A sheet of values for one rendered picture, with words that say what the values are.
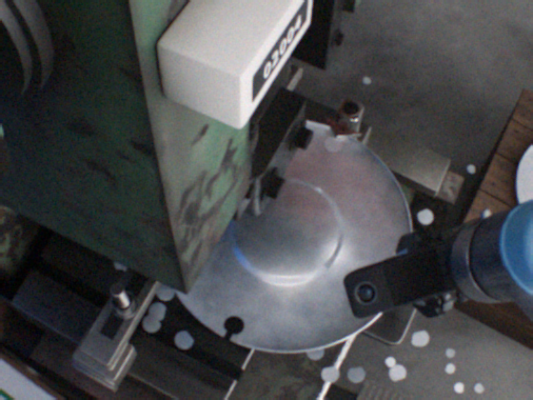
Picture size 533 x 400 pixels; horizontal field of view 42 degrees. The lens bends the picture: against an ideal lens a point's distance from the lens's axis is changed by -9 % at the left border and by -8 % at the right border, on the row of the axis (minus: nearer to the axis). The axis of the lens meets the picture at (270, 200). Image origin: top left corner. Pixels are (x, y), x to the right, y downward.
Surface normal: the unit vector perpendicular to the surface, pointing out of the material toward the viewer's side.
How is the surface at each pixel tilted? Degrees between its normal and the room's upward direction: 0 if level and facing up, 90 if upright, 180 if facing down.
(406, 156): 0
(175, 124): 90
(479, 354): 0
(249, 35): 0
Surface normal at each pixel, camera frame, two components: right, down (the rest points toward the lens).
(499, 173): 0.03, -0.44
